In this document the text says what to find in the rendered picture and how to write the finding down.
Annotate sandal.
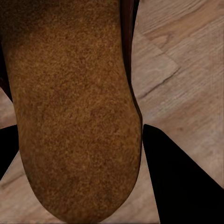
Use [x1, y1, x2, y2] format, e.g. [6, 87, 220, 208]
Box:
[0, 0, 143, 224]

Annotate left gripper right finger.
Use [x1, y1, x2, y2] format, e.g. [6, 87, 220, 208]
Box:
[142, 124, 224, 224]

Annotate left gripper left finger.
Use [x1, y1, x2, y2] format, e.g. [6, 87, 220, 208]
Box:
[0, 125, 19, 180]

